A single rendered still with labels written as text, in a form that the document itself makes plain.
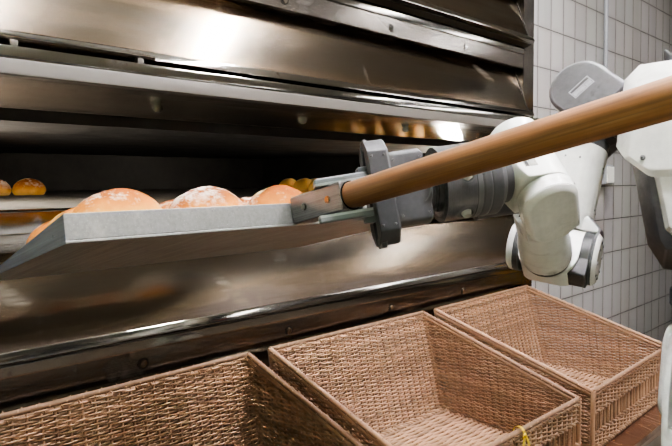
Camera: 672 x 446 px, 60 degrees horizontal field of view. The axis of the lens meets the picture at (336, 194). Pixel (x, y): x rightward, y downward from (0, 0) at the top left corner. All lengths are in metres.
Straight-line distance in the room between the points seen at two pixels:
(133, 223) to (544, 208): 0.44
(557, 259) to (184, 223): 0.50
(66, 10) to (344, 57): 0.69
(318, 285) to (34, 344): 0.64
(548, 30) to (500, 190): 1.80
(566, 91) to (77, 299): 0.93
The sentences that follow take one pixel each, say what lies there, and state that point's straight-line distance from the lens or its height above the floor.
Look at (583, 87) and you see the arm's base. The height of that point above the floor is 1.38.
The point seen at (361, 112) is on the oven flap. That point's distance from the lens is 1.35.
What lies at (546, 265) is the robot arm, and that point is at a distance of 0.86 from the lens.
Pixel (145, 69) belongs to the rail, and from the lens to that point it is 1.06.
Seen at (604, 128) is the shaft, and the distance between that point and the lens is 0.47.
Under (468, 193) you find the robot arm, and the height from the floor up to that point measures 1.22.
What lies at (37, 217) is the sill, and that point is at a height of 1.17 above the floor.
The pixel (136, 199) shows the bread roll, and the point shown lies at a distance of 0.62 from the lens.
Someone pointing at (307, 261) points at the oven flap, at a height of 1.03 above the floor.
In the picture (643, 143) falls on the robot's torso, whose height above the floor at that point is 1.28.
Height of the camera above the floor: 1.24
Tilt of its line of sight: 2 degrees down
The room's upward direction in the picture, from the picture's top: straight up
